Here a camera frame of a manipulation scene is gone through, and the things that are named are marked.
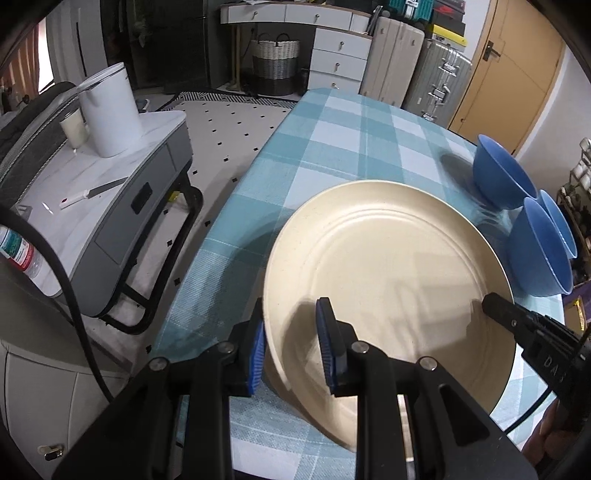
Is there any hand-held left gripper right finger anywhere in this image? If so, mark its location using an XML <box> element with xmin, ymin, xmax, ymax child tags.
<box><xmin>315</xmin><ymin>298</ymin><xmax>539</xmax><ymax>480</ymax></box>

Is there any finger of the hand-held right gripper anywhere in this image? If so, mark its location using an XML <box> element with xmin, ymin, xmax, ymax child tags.
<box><xmin>482</xmin><ymin>292</ymin><xmax>536</xmax><ymax>344</ymax></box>

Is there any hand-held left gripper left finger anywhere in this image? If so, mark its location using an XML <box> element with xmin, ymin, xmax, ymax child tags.
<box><xmin>51</xmin><ymin>298</ymin><xmax>267</xmax><ymax>480</ymax></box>

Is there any blue bowl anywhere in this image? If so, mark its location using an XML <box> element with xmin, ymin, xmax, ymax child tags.
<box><xmin>538</xmin><ymin>189</ymin><xmax>579</xmax><ymax>259</ymax></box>
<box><xmin>472</xmin><ymin>134</ymin><xmax>539</xmax><ymax>210</ymax></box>
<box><xmin>507</xmin><ymin>196</ymin><xmax>575</xmax><ymax>297</ymax></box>

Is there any cream plate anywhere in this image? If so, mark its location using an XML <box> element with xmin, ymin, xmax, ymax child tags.
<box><xmin>263</xmin><ymin>180</ymin><xmax>517</xmax><ymax>455</ymax></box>

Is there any teal white checked tablecloth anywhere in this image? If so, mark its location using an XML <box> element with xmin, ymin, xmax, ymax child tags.
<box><xmin>152</xmin><ymin>88</ymin><xmax>566</xmax><ymax>472</ymax></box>

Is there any patterned black white rug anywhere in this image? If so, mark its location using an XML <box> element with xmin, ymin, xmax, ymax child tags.
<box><xmin>99</xmin><ymin>90</ymin><xmax>303</xmax><ymax>352</ymax></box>

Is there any black white utility knife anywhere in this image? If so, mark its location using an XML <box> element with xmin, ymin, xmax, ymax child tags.
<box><xmin>59</xmin><ymin>178</ymin><xmax>129</xmax><ymax>210</ymax></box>

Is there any grey side table white top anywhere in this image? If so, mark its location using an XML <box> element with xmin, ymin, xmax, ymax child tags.
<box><xmin>0</xmin><ymin>108</ymin><xmax>204</xmax><ymax>335</ymax></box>

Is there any grey suitcase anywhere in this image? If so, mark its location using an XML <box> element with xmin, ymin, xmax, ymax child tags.
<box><xmin>403</xmin><ymin>38</ymin><xmax>472</xmax><ymax>123</ymax></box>

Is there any tan wooden door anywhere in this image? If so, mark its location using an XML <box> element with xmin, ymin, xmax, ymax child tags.
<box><xmin>448</xmin><ymin>0</ymin><xmax>566</xmax><ymax>155</ymax></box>

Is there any plastic bottle red label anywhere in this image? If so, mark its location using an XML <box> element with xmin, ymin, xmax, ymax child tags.
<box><xmin>0</xmin><ymin>225</ymin><xmax>42</xmax><ymax>280</ymax></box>

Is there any beige suitcase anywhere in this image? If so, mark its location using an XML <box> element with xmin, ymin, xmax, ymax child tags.
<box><xmin>359</xmin><ymin>14</ymin><xmax>426</xmax><ymax>109</ymax></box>

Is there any white cylindrical appliance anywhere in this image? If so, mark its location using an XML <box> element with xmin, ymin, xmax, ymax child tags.
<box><xmin>76</xmin><ymin>62</ymin><xmax>144</xmax><ymax>158</ymax></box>

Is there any woven laundry basket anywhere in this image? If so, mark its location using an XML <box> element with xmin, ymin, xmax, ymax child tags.
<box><xmin>250</xmin><ymin>32</ymin><xmax>301</xmax><ymax>97</ymax></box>

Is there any yellow black shoe box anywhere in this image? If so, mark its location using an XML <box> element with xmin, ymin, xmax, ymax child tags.
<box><xmin>427</xmin><ymin>24</ymin><xmax>468</xmax><ymax>49</ymax></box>

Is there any cream cup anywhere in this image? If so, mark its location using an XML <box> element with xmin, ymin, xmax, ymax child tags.
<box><xmin>58</xmin><ymin>110</ymin><xmax>89</xmax><ymax>149</ymax></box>

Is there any white desk with drawers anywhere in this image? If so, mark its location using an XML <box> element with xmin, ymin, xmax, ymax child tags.
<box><xmin>220</xmin><ymin>1</ymin><xmax>374</xmax><ymax>95</ymax></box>

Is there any black refrigerator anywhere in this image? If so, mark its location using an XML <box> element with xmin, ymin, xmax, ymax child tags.
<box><xmin>99</xmin><ymin>0</ymin><xmax>232</xmax><ymax>90</ymax></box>

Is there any teal suitcase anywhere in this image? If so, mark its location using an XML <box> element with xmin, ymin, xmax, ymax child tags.
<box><xmin>387</xmin><ymin>0</ymin><xmax>437</xmax><ymax>21</ymax></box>

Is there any black backpack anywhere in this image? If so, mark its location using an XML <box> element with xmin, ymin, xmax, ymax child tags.
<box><xmin>0</xmin><ymin>82</ymin><xmax>84</xmax><ymax>185</ymax></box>

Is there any white wardrobe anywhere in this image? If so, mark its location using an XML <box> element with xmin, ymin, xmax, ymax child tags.
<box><xmin>44</xmin><ymin>0</ymin><xmax>112</xmax><ymax>84</ymax></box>

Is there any brown curtain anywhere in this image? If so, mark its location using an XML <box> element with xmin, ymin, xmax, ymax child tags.
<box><xmin>0</xmin><ymin>32</ymin><xmax>51</xmax><ymax>93</ymax></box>

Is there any thin black cable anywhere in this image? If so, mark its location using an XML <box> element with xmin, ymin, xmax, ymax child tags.
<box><xmin>505</xmin><ymin>390</ymin><xmax>552</xmax><ymax>435</ymax></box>

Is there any thick black cable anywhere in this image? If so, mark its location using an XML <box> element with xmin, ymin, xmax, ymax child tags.
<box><xmin>0</xmin><ymin>203</ymin><xmax>116</xmax><ymax>402</ymax></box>

